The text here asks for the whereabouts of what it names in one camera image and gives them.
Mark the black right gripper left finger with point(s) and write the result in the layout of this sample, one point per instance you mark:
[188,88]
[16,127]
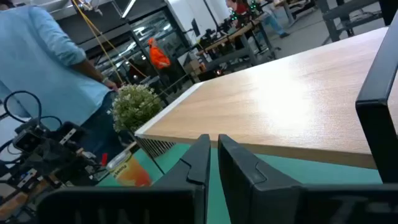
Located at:
[196,161]

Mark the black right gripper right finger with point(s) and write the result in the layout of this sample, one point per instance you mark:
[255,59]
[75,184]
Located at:
[245,186]

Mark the tall can orange label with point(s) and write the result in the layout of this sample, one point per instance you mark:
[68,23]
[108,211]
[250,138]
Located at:
[133,174]

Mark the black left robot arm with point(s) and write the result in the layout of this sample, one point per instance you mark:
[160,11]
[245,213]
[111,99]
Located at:
[53,155]

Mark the wooden shelf black metal legs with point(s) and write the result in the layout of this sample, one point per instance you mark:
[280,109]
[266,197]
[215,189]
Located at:
[264,102]

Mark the green table mat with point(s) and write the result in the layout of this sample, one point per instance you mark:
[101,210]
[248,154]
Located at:
[311,175]

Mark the artificial plant grey ribbed pot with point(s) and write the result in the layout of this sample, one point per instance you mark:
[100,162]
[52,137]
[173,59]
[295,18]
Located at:
[133,105]

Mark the red tag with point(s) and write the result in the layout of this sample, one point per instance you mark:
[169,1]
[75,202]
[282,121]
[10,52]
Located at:
[104,158]

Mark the wooden workbench grey legs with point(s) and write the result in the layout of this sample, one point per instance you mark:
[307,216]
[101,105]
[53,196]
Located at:
[230,35]

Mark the black glass-front cabinet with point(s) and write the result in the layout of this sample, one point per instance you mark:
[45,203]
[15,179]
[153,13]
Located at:
[155,31]

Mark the dark grey metal bench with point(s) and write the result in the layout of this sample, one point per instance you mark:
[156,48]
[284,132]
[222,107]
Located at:
[351,11]

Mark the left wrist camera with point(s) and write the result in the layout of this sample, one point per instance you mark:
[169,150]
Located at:
[27,140]

